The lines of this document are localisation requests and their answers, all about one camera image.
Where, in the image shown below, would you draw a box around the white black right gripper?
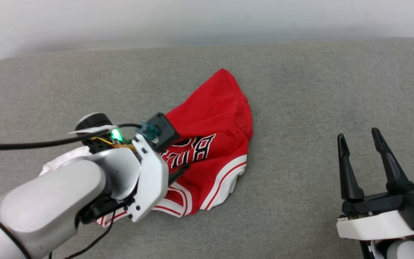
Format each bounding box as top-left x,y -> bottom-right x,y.
336,127 -> 414,242

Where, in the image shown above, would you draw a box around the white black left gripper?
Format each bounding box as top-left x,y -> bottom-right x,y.
75,112 -> 190,224

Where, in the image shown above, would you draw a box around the red and white sports shirt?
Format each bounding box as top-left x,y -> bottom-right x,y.
40,68 -> 254,228

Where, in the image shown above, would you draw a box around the grey fabric sofa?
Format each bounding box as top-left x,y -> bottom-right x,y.
0,38 -> 414,259

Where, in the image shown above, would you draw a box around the teal left camera connector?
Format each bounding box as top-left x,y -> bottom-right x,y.
138,122 -> 160,141

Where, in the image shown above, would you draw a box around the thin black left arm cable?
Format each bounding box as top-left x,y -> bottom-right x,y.
48,212 -> 117,259

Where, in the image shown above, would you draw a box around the thick black left camera cable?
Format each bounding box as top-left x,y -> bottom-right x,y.
0,123 -> 143,151

